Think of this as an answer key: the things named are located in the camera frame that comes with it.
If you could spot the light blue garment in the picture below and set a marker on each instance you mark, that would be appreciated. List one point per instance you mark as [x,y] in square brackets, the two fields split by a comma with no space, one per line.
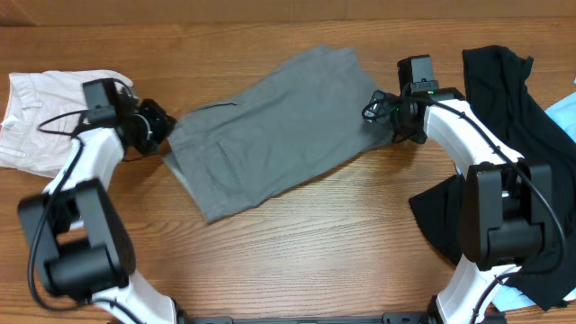
[558,121]

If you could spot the folded beige shorts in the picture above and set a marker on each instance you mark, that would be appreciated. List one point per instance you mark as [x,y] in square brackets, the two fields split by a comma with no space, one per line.
[39,114]

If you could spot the black t-shirt with logo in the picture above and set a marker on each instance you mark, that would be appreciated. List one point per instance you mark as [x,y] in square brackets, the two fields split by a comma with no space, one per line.
[437,209]

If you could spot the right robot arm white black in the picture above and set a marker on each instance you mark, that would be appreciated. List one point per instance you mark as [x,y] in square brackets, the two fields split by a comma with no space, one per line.
[506,217]

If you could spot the grey shorts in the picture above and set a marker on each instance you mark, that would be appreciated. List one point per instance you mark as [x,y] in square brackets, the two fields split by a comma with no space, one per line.
[295,124]

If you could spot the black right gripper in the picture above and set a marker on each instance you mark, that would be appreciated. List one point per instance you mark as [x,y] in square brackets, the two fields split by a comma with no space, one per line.
[387,104]

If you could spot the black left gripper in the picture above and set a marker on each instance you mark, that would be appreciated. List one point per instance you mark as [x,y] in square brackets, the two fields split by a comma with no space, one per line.
[163,122]

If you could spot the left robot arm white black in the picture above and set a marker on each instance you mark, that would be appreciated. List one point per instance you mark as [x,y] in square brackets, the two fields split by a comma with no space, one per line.
[80,252]

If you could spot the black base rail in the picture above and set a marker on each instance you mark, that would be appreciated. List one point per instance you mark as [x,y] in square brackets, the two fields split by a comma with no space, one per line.
[310,319]

